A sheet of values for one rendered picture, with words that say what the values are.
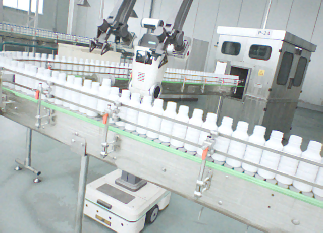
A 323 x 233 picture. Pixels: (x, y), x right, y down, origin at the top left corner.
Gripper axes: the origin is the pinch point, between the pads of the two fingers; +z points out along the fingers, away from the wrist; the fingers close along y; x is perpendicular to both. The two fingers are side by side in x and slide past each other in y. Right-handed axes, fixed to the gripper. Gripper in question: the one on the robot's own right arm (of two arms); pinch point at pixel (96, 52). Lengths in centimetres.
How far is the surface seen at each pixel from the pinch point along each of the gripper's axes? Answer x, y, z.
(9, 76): -27, -24, 40
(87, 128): -28, 41, 50
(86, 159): -15, 40, 64
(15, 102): -22, -16, 52
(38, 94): -35, 11, 44
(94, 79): 68, -46, 0
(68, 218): 56, 2, 115
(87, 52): 235, -227, -93
